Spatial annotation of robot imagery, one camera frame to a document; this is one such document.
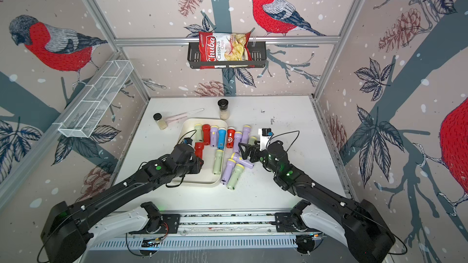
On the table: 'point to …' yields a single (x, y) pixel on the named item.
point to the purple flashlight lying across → (241, 161)
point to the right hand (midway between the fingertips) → (246, 142)
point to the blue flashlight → (222, 134)
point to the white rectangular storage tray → (188, 127)
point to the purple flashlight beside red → (237, 139)
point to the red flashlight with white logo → (230, 137)
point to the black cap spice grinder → (223, 104)
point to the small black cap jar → (161, 122)
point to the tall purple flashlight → (246, 133)
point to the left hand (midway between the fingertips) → (204, 159)
